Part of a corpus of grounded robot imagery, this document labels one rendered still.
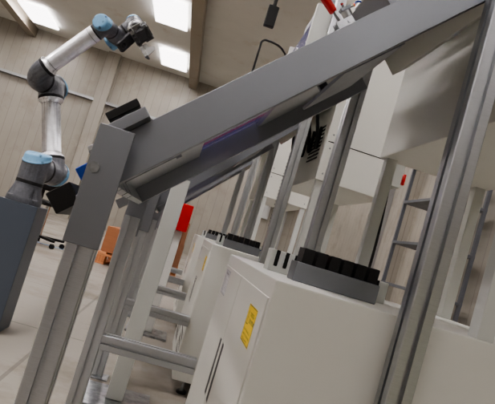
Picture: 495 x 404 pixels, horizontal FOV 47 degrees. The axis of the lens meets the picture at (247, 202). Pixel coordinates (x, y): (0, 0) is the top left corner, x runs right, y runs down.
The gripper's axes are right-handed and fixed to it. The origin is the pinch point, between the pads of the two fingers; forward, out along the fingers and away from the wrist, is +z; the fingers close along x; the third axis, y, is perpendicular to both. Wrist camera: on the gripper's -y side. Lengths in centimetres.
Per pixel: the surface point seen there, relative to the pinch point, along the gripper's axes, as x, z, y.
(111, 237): 248, -282, -152
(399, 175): 89, 53, 68
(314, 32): 27, 20, 66
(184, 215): 107, -32, -32
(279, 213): 69, 59, 15
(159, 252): 42, 78, -29
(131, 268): 54, 62, -45
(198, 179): 45, 44, -6
